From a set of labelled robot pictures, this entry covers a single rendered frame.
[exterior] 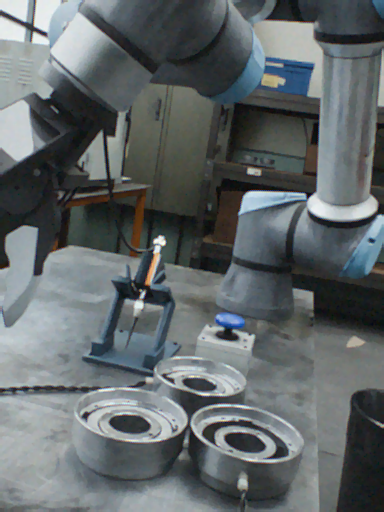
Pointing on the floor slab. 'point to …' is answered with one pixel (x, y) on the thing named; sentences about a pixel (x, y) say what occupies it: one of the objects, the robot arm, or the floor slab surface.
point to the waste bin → (363, 454)
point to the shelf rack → (277, 104)
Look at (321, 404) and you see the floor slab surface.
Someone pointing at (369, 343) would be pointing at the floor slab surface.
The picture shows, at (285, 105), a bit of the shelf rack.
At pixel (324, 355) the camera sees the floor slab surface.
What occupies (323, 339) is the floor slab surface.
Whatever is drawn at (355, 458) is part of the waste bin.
